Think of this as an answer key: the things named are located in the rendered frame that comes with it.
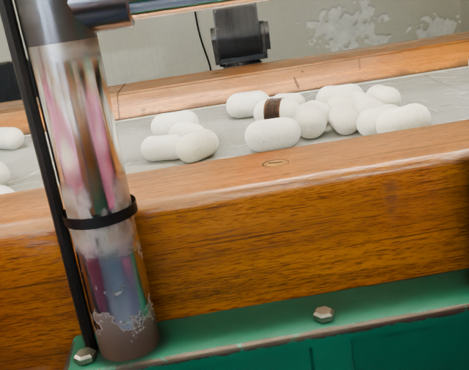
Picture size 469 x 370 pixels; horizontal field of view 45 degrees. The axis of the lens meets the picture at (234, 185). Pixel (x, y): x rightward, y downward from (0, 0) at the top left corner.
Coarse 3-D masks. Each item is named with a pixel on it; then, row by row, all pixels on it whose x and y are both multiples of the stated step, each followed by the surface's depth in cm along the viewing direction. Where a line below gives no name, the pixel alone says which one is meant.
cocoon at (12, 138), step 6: (0, 132) 49; (6, 132) 49; (12, 132) 49; (18, 132) 49; (0, 138) 49; (6, 138) 49; (12, 138) 49; (18, 138) 49; (0, 144) 49; (6, 144) 49; (12, 144) 49; (18, 144) 49
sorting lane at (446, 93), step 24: (432, 72) 57; (456, 72) 56; (312, 96) 54; (408, 96) 48; (432, 96) 46; (456, 96) 45; (120, 120) 56; (144, 120) 55; (216, 120) 50; (240, 120) 48; (432, 120) 38; (456, 120) 38; (24, 144) 52; (48, 144) 50; (120, 144) 46; (240, 144) 40; (312, 144) 37; (24, 168) 42; (144, 168) 37
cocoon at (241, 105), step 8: (232, 96) 48; (240, 96) 48; (248, 96) 48; (256, 96) 47; (264, 96) 48; (232, 104) 48; (240, 104) 48; (248, 104) 47; (256, 104) 47; (232, 112) 48; (240, 112) 48; (248, 112) 48
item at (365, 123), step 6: (372, 108) 36; (378, 108) 36; (384, 108) 36; (390, 108) 36; (360, 114) 36; (366, 114) 36; (372, 114) 36; (378, 114) 36; (360, 120) 36; (366, 120) 36; (372, 120) 35; (360, 126) 36; (366, 126) 36; (372, 126) 35; (360, 132) 36; (366, 132) 36; (372, 132) 36
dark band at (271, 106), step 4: (268, 100) 43; (272, 100) 43; (276, 100) 43; (280, 100) 42; (264, 104) 43; (268, 104) 43; (272, 104) 42; (276, 104) 42; (264, 108) 43; (268, 108) 42; (272, 108) 42; (276, 108) 42; (264, 112) 43; (268, 112) 42; (272, 112) 42; (276, 112) 42; (264, 116) 43; (268, 116) 43; (272, 116) 42; (276, 116) 42
